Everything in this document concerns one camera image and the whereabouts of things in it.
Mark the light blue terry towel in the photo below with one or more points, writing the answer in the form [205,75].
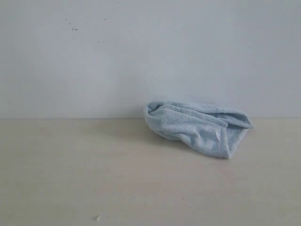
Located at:
[205,128]

